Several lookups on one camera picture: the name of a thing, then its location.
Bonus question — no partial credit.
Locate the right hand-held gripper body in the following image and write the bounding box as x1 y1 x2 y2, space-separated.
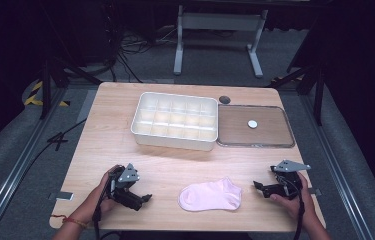
269 159 312 201

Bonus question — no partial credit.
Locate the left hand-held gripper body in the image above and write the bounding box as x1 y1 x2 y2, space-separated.
107 162 143 212

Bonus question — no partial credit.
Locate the pink sock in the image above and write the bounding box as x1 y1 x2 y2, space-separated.
177 177 243 213

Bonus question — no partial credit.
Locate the white divided storage box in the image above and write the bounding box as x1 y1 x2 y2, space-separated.
130 91 220 152

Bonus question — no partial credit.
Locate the person's left hand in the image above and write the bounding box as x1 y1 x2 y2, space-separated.
98 164 123 214

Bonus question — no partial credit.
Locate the person's right hand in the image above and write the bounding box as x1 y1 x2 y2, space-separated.
269 172 317 225

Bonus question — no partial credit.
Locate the clear box lid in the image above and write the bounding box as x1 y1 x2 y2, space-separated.
216 104 296 149

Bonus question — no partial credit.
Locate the black tripod stand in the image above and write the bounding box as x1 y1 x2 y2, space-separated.
267 61 327 127
38 54 103 120

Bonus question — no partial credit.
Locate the yellow black hazard tape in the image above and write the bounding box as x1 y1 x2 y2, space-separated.
23 80 71 108

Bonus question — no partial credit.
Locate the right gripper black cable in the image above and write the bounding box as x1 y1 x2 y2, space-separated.
283 176 307 240

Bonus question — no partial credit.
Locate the aluminium floor rail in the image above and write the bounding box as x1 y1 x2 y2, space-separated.
301 94 375 240
0 87 68 240

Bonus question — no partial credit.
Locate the red string bracelet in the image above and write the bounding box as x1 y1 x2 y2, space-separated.
50 214 89 230

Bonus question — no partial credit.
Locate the black floor cable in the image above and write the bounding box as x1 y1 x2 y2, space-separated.
14 117 88 188

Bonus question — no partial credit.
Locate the bundle of floor cables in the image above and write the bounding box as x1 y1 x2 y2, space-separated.
106 23 179 84

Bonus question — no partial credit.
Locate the white metal stand frame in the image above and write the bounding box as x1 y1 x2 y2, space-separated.
173 4 269 80

